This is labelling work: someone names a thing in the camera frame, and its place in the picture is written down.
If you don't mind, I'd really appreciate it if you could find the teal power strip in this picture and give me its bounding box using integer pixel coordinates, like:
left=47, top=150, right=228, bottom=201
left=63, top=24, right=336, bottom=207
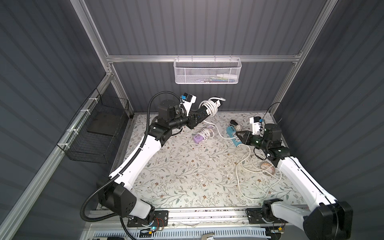
left=226, top=126, right=242, bottom=147

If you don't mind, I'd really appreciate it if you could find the white cord of black strip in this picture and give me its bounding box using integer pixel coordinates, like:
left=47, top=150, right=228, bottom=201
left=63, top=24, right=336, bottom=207
left=198, top=96, right=238, bottom=141

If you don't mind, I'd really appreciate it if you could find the white cord of teal strip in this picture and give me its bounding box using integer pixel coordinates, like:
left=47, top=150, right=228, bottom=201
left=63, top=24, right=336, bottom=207
left=234, top=143, right=284, bottom=201

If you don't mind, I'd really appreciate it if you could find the black power strip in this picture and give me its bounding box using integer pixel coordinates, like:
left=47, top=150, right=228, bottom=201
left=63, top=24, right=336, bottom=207
left=198, top=99, right=221, bottom=116

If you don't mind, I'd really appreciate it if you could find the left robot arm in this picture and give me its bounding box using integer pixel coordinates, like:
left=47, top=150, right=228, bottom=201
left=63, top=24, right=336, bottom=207
left=97, top=99, right=221, bottom=222

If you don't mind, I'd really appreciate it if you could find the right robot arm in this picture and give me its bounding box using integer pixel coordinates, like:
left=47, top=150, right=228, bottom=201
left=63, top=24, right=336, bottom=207
left=236, top=124, right=353, bottom=240

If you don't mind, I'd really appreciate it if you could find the purple power strip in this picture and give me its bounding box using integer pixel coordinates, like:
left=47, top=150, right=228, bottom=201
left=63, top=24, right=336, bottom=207
left=193, top=134, right=205, bottom=144

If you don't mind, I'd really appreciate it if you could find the clear tape roll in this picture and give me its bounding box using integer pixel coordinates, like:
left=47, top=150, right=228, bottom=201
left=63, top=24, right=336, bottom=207
left=260, top=162, right=276, bottom=176

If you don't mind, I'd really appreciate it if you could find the black pad in black basket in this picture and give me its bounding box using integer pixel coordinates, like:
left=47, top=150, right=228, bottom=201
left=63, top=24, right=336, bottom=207
left=87, top=112, right=121, bottom=137

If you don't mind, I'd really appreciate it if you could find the white cord of purple strip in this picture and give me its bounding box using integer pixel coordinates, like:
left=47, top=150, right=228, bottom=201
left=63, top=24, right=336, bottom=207
left=196, top=124, right=216, bottom=141

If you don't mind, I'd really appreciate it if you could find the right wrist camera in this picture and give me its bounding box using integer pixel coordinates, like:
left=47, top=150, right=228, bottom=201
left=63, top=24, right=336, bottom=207
left=250, top=116, right=263, bottom=135

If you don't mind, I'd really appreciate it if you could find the white wire wall basket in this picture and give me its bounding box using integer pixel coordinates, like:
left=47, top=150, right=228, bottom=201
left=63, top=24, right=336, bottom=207
left=173, top=57, right=242, bottom=85

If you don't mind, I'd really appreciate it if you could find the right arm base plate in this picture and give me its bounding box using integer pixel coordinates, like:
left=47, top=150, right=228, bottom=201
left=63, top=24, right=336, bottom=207
left=245, top=208, right=287, bottom=225

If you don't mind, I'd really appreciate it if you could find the black wire wall basket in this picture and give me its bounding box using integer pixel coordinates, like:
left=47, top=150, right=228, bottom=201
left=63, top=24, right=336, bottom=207
left=58, top=91, right=131, bottom=164

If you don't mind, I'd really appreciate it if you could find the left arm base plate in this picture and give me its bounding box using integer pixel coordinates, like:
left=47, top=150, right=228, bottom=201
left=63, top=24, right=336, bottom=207
left=127, top=210, right=169, bottom=228

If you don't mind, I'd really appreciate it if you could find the black corrugated cable conduit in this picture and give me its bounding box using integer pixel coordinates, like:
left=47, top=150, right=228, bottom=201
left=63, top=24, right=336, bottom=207
left=79, top=91, right=181, bottom=240

